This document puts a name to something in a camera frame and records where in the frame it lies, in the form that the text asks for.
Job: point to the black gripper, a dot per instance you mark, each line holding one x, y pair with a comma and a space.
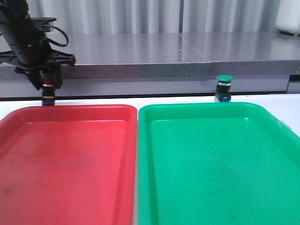
38, 54

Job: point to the red mushroom push button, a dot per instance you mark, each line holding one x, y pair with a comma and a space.
48, 93

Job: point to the green mushroom push button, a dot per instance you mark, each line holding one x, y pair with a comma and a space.
222, 92

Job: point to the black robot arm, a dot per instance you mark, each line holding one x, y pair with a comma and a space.
30, 40

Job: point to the grey stone counter ledge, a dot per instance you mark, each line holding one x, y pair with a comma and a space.
180, 56

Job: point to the red plastic tray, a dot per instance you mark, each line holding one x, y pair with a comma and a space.
68, 165

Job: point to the green plastic tray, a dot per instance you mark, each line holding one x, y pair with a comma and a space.
216, 164

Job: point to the white container on counter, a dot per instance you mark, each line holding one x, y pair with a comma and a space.
288, 16

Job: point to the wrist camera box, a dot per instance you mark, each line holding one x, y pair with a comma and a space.
44, 23

